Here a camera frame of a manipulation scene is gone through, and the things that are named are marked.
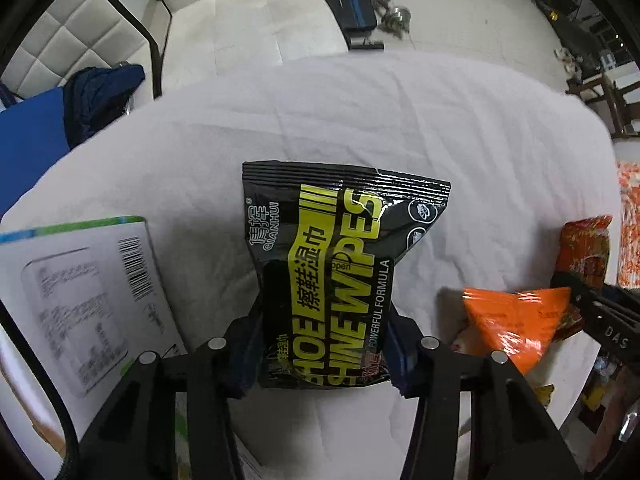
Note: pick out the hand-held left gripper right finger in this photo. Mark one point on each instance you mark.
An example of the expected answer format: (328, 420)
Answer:
(400, 360)

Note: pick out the white blanket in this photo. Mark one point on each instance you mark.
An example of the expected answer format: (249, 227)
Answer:
(325, 120)

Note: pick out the white green-edged packet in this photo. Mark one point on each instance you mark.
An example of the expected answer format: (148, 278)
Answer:
(75, 300)

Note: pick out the red orange noodle packet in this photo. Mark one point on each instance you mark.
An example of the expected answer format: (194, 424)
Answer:
(585, 250)

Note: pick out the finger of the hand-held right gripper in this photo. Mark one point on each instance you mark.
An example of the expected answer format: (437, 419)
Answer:
(607, 332)

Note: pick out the orange white patterned cloth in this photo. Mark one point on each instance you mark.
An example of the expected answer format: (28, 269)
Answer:
(629, 220)

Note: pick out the orange snack packet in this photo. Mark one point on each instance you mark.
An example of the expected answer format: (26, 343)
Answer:
(510, 325)

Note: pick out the white quilted chair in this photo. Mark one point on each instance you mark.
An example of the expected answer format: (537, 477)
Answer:
(70, 30)

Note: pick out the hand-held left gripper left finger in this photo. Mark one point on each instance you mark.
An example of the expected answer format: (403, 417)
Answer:
(246, 360)

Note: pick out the wooden chair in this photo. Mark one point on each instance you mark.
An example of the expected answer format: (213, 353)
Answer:
(612, 95)

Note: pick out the dark navy cloth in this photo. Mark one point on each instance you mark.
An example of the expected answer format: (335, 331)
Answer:
(97, 100)

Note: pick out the blue cloth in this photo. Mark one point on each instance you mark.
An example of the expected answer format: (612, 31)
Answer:
(30, 145)

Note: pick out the black yellow wipes packet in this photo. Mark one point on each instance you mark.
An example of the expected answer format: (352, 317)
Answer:
(330, 260)

